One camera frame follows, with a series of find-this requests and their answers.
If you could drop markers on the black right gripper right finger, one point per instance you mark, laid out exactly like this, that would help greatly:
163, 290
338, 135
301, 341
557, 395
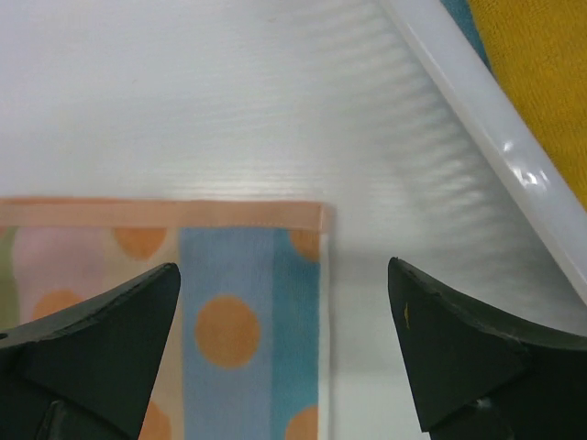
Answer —
478, 372

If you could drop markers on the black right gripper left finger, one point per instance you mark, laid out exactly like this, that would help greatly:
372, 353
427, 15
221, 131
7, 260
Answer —
87, 371

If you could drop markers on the orange peach patterned towel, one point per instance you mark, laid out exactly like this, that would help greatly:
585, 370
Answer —
247, 356

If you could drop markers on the mustard yellow towel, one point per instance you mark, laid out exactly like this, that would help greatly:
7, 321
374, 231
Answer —
537, 51

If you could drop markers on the blue polka dot towel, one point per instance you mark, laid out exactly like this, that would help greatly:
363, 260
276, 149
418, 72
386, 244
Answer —
461, 13

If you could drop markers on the empty white plastic basket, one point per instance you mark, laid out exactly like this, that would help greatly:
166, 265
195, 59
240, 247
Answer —
520, 163

